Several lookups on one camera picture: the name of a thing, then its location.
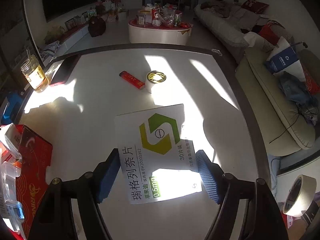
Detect round red-top coffee table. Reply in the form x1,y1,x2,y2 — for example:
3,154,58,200
128,4,193,46

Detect white yellow-green medicine box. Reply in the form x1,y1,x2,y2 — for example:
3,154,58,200
114,104,202,204

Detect white blue shopping bag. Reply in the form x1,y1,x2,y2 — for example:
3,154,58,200
264,36,306,82

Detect potted green plant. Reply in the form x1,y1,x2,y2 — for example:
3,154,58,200
44,26,65,44

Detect dark red smartphone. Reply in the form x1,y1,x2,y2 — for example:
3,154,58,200
50,54,81,86

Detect blue denim clothes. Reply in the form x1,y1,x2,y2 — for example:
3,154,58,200
278,72,319,126

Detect glass jar yellow label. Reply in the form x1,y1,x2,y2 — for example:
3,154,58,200
21,48,49,93

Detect dark red bag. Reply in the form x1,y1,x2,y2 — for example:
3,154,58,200
88,16,106,37

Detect clear plastic container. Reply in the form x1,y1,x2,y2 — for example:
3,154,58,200
1,123,24,235

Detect blue plastic stool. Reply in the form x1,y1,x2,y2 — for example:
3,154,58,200
1,92,23,125

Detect red cardboard fruit box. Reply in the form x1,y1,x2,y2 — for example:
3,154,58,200
10,125,53,239

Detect red lighter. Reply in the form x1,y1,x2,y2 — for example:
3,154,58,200
119,71,145,90

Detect red cushion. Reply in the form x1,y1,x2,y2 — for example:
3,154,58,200
241,0,269,14

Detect white covered long sofa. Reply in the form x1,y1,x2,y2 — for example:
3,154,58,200
194,1,294,63

